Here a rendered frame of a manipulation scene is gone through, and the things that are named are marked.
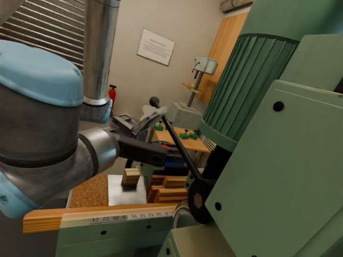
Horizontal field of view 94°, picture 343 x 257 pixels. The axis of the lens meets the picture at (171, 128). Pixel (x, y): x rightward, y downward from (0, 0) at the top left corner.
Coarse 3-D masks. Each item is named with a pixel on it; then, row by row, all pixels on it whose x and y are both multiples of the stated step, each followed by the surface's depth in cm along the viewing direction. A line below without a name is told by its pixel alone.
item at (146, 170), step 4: (140, 164) 66; (144, 164) 62; (148, 164) 59; (144, 168) 61; (148, 168) 58; (152, 168) 55; (156, 168) 54; (160, 168) 55; (144, 172) 61; (148, 172) 58; (152, 172) 54; (156, 172) 54; (160, 172) 55; (148, 176) 57; (148, 180) 56
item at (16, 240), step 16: (48, 208) 78; (64, 208) 80; (0, 224) 74; (16, 224) 77; (0, 240) 78; (16, 240) 81; (32, 240) 83; (48, 240) 86; (0, 256) 82; (16, 256) 85; (32, 256) 88; (48, 256) 92
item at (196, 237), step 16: (208, 224) 25; (176, 240) 21; (192, 240) 22; (208, 240) 23; (224, 240) 24; (160, 256) 23; (176, 256) 20; (192, 256) 20; (208, 256) 21; (224, 256) 21
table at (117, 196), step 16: (112, 176) 52; (144, 176) 58; (112, 192) 47; (128, 192) 49; (144, 192) 51; (112, 240) 36; (128, 240) 38; (144, 240) 40; (160, 240) 43; (64, 256) 33; (80, 256) 35; (96, 256) 37
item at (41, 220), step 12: (132, 204) 41; (144, 204) 42; (156, 204) 43; (168, 204) 45; (24, 216) 30; (36, 216) 31; (48, 216) 32; (60, 216) 32; (24, 228) 31; (36, 228) 32; (48, 228) 33
